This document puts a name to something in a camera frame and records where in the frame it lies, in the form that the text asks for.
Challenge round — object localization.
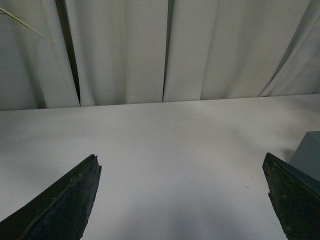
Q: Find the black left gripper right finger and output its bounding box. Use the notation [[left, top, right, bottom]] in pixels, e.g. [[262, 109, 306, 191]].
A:
[[262, 152, 320, 240]]

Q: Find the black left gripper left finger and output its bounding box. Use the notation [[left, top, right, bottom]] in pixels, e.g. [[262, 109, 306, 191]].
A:
[[0, 154, 102, 240]]

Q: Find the gray cube base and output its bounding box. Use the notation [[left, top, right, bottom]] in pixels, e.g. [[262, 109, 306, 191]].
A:
[[289, 131, 320, 181]]

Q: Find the white curtain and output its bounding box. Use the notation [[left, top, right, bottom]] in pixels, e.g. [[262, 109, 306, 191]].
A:
[[0, 0, 320, 110]]

